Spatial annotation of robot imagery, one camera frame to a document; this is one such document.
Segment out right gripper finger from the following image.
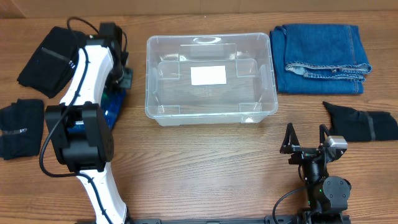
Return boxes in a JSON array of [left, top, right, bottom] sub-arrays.
[[319, 124, 330, 144], [280, 123, 300, 154]]

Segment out blue green sequin garment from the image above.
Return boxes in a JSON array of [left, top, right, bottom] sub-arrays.
[[62, 90, 126, 136]]

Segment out black garment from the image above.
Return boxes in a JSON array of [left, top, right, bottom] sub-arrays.
[[1, 99, 44, 160], [323, 101, 397, 142], [17, 26, 85, 98]]

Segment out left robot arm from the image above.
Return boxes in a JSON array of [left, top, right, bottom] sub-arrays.
[[39, 22, 132, 223]]

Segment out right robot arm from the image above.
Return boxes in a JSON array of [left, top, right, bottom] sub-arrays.
[[272, 123, 352, 224]]

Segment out folded blue denim jeans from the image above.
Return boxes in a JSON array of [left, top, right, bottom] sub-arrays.
[[270, 24, 373, 95]]

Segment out white label in bin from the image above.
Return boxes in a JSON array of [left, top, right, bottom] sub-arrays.
[[190, 66, 227, 86]]

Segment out clear plastic storage bin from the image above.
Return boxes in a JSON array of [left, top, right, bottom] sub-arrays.
[[145, 32, 279, 126]]

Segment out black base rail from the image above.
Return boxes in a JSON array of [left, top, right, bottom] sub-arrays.
[[74, 214, 352, 224]]

